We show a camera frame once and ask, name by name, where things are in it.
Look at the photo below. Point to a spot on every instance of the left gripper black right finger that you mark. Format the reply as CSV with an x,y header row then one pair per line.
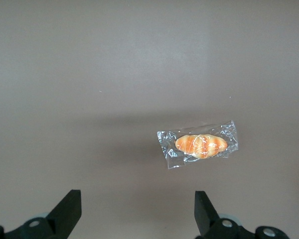
x,y
204,214

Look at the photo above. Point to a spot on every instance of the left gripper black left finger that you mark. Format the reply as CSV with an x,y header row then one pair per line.
x,y
64,214

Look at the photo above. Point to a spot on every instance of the bread roll in clear wrapper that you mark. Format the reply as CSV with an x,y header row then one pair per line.
x,y
200,147

